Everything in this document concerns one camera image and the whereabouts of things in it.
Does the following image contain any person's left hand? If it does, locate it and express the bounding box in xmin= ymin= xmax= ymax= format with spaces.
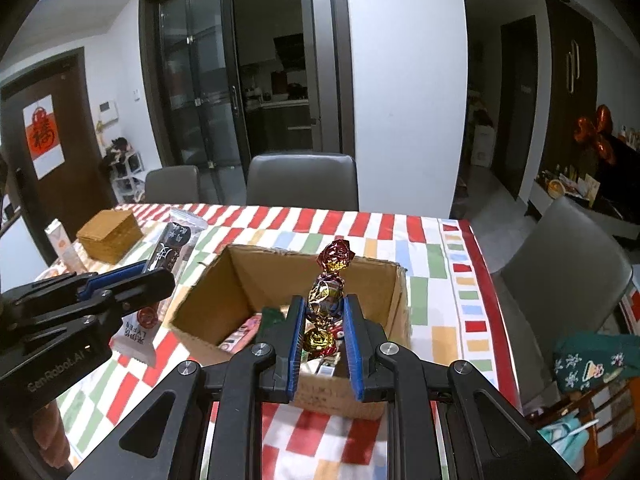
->
xmin=30 ymin=402 xmax=68 ymax=466

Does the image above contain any grey chair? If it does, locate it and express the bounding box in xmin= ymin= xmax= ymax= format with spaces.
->
xmin=144 ymin=165 xmax=201 ymax=204
xmin=492 ymin=197 xmax=633 ymax=411
xmin=246 ymin=152 xmax=360 ymax=211

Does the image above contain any pink ice cream snack packet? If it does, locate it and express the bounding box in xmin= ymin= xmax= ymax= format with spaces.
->
xmin=219 ymin=312 xmax=263 ymax=353

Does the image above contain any green snowflake knit cloth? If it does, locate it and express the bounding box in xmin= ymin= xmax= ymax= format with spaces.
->
xmin=552 ymin=331 xmax=640 ymax=393

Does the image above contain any cardboard box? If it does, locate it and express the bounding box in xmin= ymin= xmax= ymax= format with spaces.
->
xmin=167 ymin=244 xmax=413 ymax=421

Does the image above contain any black range hood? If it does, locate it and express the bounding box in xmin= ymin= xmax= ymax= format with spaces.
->
xmin=274 ymin=34 xmax=307 ymax=70

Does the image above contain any woven wicker box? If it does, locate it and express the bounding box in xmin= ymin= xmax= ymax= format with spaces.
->
xmin=76 ymin=210 xmax=145 ymax=264

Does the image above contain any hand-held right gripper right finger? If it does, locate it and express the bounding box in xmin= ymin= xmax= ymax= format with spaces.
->
xmin=342 ymin=294 xmax=576 ymax=480

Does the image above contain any black snack packet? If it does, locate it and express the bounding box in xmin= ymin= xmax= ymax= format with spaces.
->
xmin=141 ymin=207 xmax=208 ymax=281

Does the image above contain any brown entrance door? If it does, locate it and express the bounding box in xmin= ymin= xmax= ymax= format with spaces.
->
xmin=0 ymin=47 xmax=118 ymax=266

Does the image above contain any glass sliding door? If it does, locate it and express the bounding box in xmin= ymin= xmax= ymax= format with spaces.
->
xmin=140 ymin=0 xmax=251 ymax=206

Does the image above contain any foil candy string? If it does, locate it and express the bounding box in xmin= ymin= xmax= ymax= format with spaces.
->
xmin=302 ymin=240 xmax=357 ymax=361

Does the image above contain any dark wardrobe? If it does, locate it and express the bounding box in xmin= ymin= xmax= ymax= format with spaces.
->
xmin=544 ymin=0 xmax=598 ymax=161

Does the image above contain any white shelf rack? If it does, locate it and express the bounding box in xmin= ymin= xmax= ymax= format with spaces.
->
xmin=111 ymin=152 xmax=148 ymax=206

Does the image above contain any white snack packet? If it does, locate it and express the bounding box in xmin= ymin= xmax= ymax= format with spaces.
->
xmin=111 ymin=305 xmax=168 ymax=367

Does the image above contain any orange white carton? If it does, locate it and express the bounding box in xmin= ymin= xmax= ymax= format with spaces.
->
xmin=44 ymin=220 xmax=85 ymax=272

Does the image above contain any grey refrigerator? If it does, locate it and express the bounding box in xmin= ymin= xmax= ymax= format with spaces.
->
xmin=300 ymin=0 xmax=351 ymax=153

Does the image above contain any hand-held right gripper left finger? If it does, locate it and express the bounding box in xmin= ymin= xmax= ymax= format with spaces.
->
xmin=67 ymin=295 xmax=306 ymax=480

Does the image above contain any white low cabinet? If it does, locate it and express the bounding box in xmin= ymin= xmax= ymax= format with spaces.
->
xmin=529 ymin=179 xmax=640 ymax=242

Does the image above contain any pale blue cloth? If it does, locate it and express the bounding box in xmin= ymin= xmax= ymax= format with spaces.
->
xmin=537 ymin=417 xmax=601 ymax=456

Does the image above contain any red paper door poster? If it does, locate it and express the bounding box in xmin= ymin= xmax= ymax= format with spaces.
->
xmin=22 ymin=92 xmax=67 ymax=180

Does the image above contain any dark plush toy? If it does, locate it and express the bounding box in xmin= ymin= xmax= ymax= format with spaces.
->
xmin=102 ymin=137 xmax=136 ymax=163

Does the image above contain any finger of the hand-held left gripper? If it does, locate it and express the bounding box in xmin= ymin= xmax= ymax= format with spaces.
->
xmin=7 ymin=266 xmax=177 ymax=356
xmin=0 ymin=260 xmax=151 ymax=319

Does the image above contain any wooden chair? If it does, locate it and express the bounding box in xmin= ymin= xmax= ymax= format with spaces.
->
xmin=537 ymin=380 xmax=640 ymax=471

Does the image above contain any dark interior door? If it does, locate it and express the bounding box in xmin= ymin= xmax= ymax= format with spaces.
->
xmin=500 ymin=15 xmax=538 ymax=201

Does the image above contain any red foil balloon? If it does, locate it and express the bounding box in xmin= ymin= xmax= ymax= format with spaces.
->
xmin=574 ymin=105 xmax=618 ymax=165

